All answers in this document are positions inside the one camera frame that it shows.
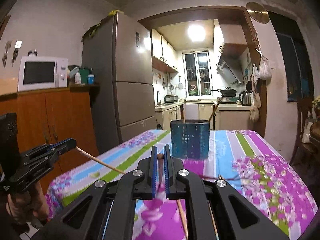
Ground steel electric kettle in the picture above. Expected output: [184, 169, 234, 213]
[239, 91, 252, 106]

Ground blue perforated utensil holder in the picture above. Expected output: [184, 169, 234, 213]
[170, 119, 210, 160]

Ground kitchen window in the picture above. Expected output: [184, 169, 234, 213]
[183, 51, 212, 97]

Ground wooden chopstick right of centre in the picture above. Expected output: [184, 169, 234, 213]
[176, 199, 188, 240]

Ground silver grey refrigerator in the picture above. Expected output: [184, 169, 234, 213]
[81, 11, 156, 153]

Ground person's left hand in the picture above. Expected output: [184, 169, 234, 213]
[5, 181, 49, 224]

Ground white hanging plastic bag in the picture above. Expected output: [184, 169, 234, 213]
[258, 56, 272, 80]

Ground round ceiling lamp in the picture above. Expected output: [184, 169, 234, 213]
[187, 24, 206, 42]

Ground white microwave oven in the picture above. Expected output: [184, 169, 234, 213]
[18, 56, 68, 92]

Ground orange wooden cabinet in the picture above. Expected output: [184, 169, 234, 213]
[0, 84, 100, 196]

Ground steel range hood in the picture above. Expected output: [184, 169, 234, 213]
[217, 56, 244, 87]

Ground round gold wall clock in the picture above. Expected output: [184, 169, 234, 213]
[246, 2, 270, 24]

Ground green container on cabinet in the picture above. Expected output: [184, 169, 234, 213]
[79, 67, 91, 84]

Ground blue lidded jar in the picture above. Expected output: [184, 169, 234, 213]
[87, 74, 95, 85]

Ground white bottle on cabinet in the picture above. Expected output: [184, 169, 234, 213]
[74, 72, 81, 85]

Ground flower pot on sideboard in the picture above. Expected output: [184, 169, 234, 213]
[312, 95, 320, 119]

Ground black wok on stove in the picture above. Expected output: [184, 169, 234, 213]
[212, 87, 237, 97]

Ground dark wooden chair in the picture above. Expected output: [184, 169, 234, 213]
[289, 97, 315, 165]

